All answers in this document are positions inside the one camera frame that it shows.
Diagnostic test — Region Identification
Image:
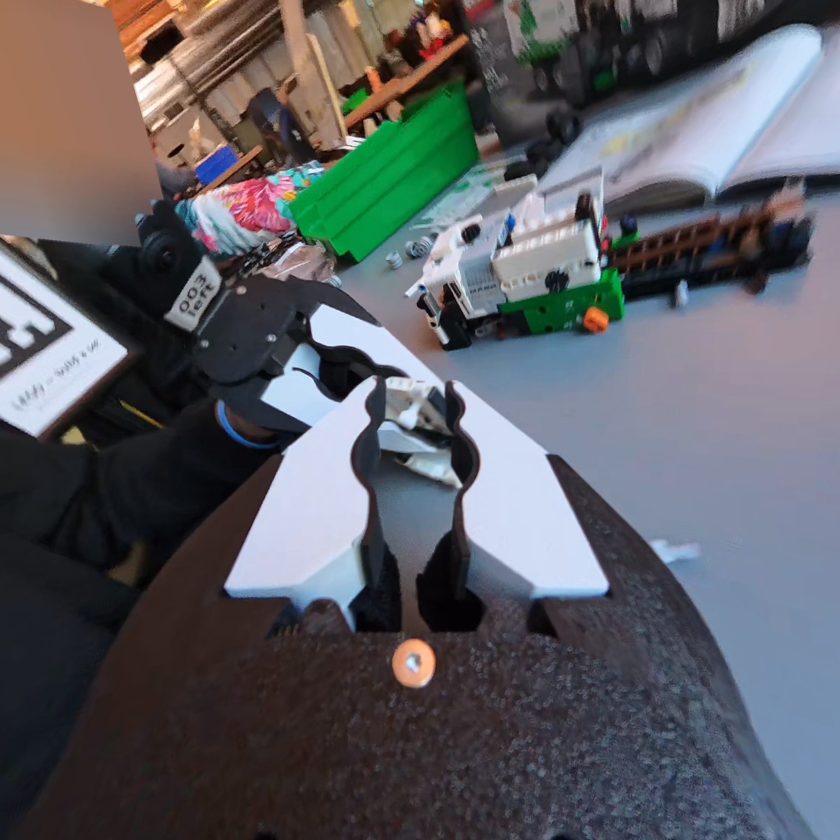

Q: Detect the person's left forearm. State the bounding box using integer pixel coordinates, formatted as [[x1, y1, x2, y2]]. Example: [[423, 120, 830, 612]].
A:
[[0, 397, 290, 578]]

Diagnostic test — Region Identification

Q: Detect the open instruction book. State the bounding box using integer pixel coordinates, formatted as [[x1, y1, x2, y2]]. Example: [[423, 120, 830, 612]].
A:
[[538, 23, 840, 211]]

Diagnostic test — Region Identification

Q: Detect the blue plastic crate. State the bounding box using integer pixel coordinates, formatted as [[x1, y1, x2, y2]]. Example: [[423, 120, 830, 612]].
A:
[[195, 146, 238, 185]]

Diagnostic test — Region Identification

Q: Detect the white green lego truck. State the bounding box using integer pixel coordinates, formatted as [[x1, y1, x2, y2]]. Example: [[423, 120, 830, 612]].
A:
[[407, 167, 624, 352]]

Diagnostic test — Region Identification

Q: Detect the cluster of grey wheel hubs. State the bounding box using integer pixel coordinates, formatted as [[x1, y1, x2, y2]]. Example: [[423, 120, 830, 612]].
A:
[[384, 235, 434, 271]]

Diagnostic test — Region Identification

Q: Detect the white fiducial marker card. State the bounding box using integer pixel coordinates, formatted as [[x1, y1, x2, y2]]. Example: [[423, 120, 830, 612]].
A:
[[0, 236, 132, 439]]

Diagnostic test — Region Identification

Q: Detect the green plastic bin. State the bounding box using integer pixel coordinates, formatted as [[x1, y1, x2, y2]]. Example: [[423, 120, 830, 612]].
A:
[[289, 82, 480, 263]]

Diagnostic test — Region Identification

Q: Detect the white lego beam subassembly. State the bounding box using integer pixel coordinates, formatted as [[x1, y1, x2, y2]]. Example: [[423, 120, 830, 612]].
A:
[[381, 375, 463, 490]]

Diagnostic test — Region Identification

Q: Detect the small white lego piece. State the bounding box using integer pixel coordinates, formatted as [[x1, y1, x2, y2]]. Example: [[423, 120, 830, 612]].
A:
[[650, 538, 702, 567]]

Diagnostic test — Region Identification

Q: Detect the printed paper sheet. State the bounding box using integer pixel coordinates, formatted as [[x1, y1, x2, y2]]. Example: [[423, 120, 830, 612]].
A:
[[420, 157, 526, 227]]

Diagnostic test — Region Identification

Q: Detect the pile of black lego tyres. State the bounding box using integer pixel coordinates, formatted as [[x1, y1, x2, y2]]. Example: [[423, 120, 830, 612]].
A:
[[504, 110, 583, 182]]

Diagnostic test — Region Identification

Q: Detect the floral printed cloth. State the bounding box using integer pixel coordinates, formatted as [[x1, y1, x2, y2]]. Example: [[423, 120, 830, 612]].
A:
[[174, 164, 326, 255]]

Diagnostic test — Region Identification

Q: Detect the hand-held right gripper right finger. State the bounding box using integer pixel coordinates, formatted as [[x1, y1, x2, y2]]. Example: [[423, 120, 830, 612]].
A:
[[445, 379, 611, 601]]

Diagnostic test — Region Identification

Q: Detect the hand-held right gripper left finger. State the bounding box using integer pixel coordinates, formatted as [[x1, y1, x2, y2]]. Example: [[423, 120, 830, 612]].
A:
[[224, 377, 389, 631]]

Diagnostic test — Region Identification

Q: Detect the blue wristband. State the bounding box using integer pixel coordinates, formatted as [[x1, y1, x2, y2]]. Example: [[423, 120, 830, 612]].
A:
[[215, 400, 284, 451]]

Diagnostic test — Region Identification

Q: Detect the long black lego chassis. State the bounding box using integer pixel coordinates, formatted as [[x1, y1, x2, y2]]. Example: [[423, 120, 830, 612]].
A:
[[604, 190, 815, 303]]

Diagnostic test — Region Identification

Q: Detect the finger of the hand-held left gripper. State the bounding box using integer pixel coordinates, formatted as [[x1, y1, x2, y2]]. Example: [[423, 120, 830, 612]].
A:
[[261, 343, 345, 429], [307, 303, 442, 388]]

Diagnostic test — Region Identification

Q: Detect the crumpled clear plastic bag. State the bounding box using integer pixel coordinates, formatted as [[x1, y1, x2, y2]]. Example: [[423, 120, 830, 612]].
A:
[[217, 239, 341, 296]]

